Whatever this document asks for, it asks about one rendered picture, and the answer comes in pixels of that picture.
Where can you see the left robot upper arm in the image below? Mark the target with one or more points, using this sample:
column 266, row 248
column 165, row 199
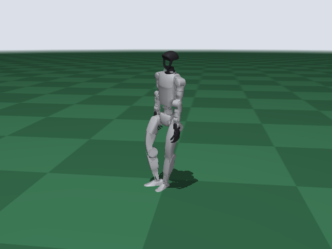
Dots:
column 180, row 85

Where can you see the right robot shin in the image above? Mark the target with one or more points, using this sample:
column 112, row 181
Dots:
column 154, row 165

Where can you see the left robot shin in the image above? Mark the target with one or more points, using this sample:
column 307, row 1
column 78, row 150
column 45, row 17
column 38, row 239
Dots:
column 167, row 168

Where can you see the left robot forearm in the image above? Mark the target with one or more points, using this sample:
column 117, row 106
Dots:
column 177, row 114

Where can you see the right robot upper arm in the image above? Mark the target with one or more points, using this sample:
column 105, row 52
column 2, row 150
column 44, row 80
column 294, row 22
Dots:
column 156, row 93

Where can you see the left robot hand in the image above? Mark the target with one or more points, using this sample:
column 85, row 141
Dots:
column 176, row 133

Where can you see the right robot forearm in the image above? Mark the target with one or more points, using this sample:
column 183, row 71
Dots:
column 157, row 106

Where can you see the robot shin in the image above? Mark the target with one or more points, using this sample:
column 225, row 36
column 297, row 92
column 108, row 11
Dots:
column 154, row 165
column 167, row 168

